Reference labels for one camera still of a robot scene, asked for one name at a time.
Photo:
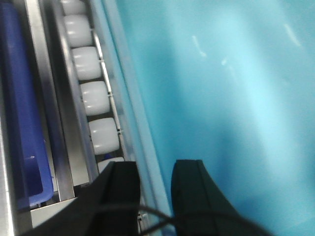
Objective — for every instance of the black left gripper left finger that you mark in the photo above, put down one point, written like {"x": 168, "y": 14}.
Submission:
{"x": 108, "y": 207}

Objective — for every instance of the white roller track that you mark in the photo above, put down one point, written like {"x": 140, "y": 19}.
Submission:
{"x": 89, "y": 117}

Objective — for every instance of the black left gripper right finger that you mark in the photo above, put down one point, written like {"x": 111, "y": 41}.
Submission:
{"x": 201, "y": 209}

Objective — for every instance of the blue bin lower left front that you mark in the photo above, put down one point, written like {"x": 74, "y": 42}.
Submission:
{"x": 26, "y": 141}

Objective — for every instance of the light blue plastic bin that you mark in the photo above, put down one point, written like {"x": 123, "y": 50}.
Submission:
{"x": 229, "y": 82}

